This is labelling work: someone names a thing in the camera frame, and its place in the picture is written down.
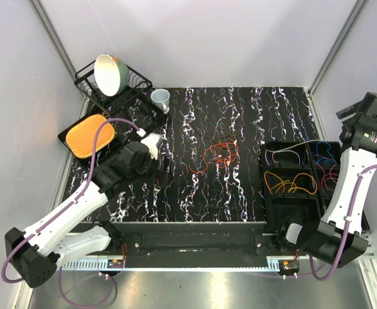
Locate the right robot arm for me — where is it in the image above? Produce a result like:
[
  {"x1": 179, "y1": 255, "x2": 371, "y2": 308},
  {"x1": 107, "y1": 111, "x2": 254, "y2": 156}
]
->
[{"x1": 274, "y1": 92, "x2": 377, "y2": 279}]

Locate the black wire dish rack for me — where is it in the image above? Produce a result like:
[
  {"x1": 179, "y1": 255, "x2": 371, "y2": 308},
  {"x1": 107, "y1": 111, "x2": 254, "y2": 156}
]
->
[{"x1": 74, "y1": 62, "x2": 167, "y2": 133}]

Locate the orange cable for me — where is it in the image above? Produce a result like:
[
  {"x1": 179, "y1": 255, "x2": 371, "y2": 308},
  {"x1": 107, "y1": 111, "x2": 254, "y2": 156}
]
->
[{"x1": 188, "y1": 138, "x2": 240, "y2": 174}]

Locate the blue cable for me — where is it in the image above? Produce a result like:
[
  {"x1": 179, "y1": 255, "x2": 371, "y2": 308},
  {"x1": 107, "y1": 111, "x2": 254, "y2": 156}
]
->
[{"x1": 313, "y1": 141, "x2": 339, "y2": 167}]

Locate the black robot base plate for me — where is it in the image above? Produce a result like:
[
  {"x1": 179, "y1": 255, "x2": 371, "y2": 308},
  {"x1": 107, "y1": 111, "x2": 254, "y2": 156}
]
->
[{"x1": 69, "y1": 221, "x2": 313, "y2": 270}]

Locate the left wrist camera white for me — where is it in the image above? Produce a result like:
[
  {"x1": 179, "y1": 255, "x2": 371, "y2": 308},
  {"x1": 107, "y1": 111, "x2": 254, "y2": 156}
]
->
[{"x1": 136, "y1": 128, "x2": 162, "y2": 160}]

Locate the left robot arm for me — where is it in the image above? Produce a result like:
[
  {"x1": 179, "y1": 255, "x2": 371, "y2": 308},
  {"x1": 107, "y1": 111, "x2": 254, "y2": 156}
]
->
[{"x1": 1, "y1": 133, "x2": 161, "y2": 288}]

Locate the white cable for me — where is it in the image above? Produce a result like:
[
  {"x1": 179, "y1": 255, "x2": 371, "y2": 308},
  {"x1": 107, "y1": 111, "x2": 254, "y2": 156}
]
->
[{"x1": 264, "y1": 139, "x2": 320, "y2": 165}]

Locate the light blue cup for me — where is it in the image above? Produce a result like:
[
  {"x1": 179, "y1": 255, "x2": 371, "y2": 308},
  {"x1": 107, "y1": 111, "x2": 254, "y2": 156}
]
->
[{"x1": 151, "y1": 88, "x2": 170, "y2": 114}]

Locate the cream and green bowl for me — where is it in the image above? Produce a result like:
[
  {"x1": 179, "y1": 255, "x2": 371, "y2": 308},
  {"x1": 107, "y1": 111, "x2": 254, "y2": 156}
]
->
[{"x1": 94, "y1": 54, "x2": 129, "y2": 97}]

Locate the orange woven mat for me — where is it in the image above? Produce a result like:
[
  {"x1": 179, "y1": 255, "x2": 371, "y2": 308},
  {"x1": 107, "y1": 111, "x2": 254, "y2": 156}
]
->
[{"x1": 65, "y1": 115, "x2": 116, "y2": 159}]

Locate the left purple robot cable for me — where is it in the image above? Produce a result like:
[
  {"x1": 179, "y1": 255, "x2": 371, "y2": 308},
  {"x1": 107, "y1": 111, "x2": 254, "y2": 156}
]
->
[{"x1": 1, "y1": 118, "x2": 146, "y2": 306}]

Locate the black flat tray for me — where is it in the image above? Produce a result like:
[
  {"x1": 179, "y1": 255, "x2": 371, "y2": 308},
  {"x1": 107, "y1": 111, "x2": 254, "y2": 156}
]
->
[{"x1": 57, "y1": 111, "x2": 118, "y2": 170}]

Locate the black compartment organizer tray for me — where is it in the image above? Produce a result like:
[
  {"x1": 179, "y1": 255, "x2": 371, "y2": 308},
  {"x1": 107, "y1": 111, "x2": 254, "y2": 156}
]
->
[{"x1": 261, "y1": 140, "x2": 341, "y2": 232}]

